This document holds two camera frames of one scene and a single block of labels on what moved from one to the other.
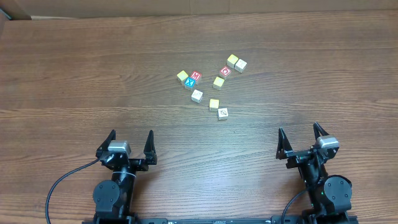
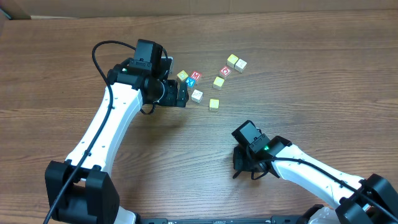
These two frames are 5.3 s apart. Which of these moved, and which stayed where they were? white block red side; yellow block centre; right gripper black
Moved: right gripper black
Stayed: white block red side; yellow block centre
